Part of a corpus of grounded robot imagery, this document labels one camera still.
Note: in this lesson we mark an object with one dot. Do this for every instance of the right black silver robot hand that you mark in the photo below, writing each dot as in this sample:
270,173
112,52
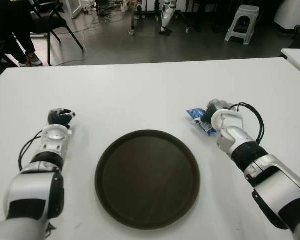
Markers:
210,115

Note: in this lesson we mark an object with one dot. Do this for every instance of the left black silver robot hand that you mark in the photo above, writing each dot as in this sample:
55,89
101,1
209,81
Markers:
60,118

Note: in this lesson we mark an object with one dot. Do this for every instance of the blue Oreo cookie packet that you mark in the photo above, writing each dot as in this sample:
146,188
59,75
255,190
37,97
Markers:
196,113

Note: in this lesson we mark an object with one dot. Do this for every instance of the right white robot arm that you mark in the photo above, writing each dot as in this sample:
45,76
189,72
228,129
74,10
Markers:
277,180

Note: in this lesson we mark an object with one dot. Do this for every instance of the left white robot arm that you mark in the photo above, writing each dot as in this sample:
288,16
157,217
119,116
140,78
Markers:
32,195

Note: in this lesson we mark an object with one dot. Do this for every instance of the round dark brown tray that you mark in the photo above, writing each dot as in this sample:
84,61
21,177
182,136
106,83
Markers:
147,180

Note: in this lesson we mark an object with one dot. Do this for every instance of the black chair with angled legs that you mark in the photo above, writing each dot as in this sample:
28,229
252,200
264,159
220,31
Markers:
53,23

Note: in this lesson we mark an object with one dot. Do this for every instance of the person in black trousers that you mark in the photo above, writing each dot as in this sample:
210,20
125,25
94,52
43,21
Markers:
17,32

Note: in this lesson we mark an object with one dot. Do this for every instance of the white side table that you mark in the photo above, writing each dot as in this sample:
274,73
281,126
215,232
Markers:
298,58

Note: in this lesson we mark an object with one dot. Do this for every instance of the white humanoid robot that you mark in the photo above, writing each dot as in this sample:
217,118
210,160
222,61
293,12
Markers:
165,17

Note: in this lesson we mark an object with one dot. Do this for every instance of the grey plastic stool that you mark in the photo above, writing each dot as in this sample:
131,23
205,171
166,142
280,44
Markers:
242,12

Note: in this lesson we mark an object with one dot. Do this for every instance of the white metal frame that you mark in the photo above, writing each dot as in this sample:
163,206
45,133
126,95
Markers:
76,7

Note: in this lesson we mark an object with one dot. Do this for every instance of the black wheeled gantry frame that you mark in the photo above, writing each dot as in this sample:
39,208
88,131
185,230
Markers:
132,20

